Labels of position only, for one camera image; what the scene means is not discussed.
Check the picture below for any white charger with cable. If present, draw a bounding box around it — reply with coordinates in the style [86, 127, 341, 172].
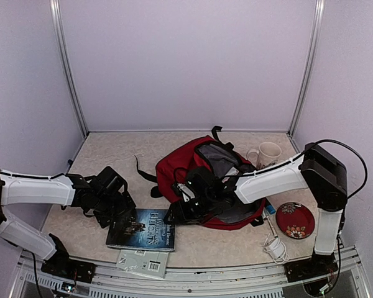
[263, 235, 290, 264]

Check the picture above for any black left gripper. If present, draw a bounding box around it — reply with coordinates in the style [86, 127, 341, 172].
[93, 191, 136, 229]

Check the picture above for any grey barcode book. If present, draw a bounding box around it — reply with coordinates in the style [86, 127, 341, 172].
[116, 249, 169, 279]

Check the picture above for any aluminium frame left post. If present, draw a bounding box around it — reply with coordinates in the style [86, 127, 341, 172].
[49, 0, 89, 139]

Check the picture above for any aluminium frame right post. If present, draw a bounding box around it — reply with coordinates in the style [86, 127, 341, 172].
[287, 0, 326, 139]

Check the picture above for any white marker pen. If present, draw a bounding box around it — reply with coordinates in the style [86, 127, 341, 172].
[266, 216, 278, 238]

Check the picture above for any rose cover white book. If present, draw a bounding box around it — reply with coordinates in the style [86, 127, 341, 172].
[224, 167, 239, 178]

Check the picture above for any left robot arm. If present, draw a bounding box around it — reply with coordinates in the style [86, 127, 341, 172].
[0, 166, 136, 276]

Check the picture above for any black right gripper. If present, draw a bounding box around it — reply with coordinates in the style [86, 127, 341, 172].
[162, 192, 216, 225]

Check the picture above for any red floral plate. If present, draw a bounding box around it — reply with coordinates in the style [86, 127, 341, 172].
[275, 202, 315, 240]

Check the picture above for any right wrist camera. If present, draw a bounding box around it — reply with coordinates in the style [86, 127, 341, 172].
[172, 183, 195, 202]

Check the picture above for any dark blue heights book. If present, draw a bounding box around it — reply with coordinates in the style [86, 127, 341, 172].
[106, 209, 175, 252]

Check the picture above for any aluminium frame post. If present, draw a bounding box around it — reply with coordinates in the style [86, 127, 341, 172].
[287, 0, 326, 139]
[49, 0, 89, 139]

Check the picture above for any white floral mug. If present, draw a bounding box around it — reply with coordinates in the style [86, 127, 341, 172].
[246, 142, 282, 169]

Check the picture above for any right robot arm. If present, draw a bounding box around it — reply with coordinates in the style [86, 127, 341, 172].
[165, 142, 350, 276]

